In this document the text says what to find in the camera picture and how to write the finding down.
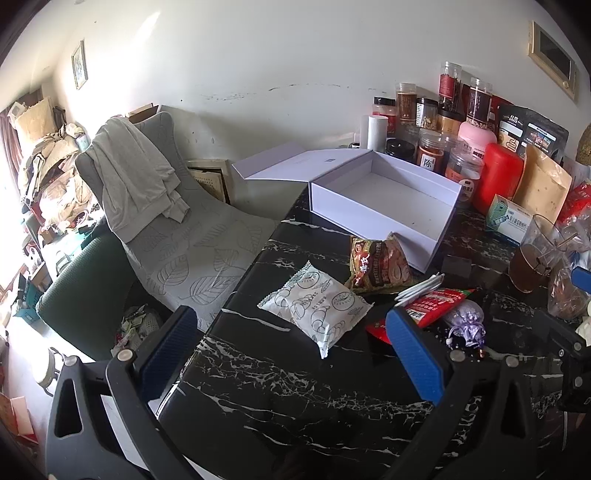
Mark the red snack packet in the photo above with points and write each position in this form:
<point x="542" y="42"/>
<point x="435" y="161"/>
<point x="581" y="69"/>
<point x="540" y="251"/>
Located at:
<point x="434" y="304"/>

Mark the red snack bag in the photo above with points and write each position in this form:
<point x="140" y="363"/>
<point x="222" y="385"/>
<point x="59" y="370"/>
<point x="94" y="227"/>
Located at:
<point x="577" y="201"/>

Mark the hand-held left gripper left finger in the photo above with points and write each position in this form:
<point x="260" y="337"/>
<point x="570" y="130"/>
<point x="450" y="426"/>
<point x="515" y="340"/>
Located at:
<point x="171" y="350"/>

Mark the green chair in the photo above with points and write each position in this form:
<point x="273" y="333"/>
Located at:
<point x="92" y="286"/>

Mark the beige perforated panel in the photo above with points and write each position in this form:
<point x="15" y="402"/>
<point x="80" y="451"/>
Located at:
<point x="207" y="182"/>

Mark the dark jar with black lid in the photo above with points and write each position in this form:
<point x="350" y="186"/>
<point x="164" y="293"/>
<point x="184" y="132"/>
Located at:
<point x="400" y="148"/>

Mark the white bread packet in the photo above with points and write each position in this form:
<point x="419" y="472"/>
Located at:
<point x="314" y="304"/>

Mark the green and white medicine box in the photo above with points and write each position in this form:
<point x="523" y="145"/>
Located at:
<point x="505" y="217"/>

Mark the white cylinder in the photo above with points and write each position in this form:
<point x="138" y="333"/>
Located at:
<point x="363" y="131"/>
<point x="378" y="131"/>

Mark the grey leaf-pattern chair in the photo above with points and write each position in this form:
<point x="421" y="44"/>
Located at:
<point x="198" y="258"/>

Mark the white round container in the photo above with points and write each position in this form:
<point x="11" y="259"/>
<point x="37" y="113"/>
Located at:
<point x="46" y="371"/>

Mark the black-lid jar of dried slices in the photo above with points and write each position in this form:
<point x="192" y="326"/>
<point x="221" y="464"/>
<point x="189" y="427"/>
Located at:
<point x="425" y="115"/>

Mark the red foil pouch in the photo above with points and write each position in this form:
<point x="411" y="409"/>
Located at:
<point x="503" y="108"/>

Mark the small picture frame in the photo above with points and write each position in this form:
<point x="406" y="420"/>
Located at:
<point x="79" y="64"/>

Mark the teal plastic basket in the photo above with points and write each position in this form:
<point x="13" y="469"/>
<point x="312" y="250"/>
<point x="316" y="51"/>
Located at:
<point x="27" y="297"/>

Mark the orange powder jar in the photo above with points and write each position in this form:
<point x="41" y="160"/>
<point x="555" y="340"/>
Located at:
<point x="429" y="157"/>

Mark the clear jar with dark contents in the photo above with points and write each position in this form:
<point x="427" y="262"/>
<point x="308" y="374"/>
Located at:
<point x="452" y="141"/>

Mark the clear jar with orange label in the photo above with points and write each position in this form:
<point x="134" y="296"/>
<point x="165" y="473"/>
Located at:
<point x="461" y="175"/>

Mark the tall jar with maroon label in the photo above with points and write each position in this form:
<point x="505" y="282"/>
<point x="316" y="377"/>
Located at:
<point x="479" y="104"/>

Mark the black-lid jar of yellow powder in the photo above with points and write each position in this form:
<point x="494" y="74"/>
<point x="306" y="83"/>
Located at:
<point x="449" y="124"/>

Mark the white cardboard box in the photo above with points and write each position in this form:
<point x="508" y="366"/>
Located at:
<point x="392" y="194"/>

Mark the purple embroidered sachet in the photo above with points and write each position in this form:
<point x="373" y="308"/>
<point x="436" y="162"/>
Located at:
<point x="464" y="321"/>

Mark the black printed pouch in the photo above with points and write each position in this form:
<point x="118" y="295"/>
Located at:
<point x="535" y="129"/>

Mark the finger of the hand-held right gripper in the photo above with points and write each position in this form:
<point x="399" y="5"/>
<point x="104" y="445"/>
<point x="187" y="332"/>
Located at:
<point x="582" y="278"/>
<point x="561" y="330"/>

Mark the red plastic canister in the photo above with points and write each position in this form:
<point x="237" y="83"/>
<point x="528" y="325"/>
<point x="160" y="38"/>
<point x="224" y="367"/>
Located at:
<point x="496" y="177"/>

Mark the metal stirrer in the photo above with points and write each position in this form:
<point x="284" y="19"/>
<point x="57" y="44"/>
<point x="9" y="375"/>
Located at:
<point x="561" y="243"/>

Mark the clear plastic bag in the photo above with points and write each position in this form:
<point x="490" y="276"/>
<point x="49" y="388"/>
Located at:
<point x="565" y="288"/>

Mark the pink plastic jar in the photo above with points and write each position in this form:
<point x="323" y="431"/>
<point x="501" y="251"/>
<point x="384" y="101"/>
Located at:
<point x="478" y="136"/>

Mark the grey garment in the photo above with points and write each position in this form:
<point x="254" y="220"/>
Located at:
<point x="134" y="184"/>

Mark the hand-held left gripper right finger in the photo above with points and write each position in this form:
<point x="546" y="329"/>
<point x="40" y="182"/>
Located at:
<point x="415" y="355"/>

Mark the tall jar with red label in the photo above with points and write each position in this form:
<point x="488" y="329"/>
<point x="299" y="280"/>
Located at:
<point x="449" y="85"/>

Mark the light wooden wall frame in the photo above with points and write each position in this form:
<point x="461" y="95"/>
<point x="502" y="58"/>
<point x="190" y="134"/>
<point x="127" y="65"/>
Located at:
<point x="554" y="57"/>

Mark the glass of brown drink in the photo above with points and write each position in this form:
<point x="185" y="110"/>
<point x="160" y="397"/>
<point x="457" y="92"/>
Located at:
<point x="531" y="265"/>

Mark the basket of scraps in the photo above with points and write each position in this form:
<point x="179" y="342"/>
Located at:
<point x="138" y="325"/>

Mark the tan paper pouch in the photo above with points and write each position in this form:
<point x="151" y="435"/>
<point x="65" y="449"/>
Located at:
<point x="542" y="182"/>

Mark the pile of household clutter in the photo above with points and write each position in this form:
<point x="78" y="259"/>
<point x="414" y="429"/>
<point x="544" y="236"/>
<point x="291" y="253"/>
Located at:
<point x="51" y="157"/>

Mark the brown powder jar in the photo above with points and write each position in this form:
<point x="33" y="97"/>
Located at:
<point x="406" y="104"/>

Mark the red-label spice jar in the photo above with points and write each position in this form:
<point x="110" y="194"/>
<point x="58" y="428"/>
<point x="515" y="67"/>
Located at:
<point x="385" y="110"/>

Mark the brown cereal bag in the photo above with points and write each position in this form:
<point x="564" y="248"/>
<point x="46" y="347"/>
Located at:
<point x="378" y="263"/>

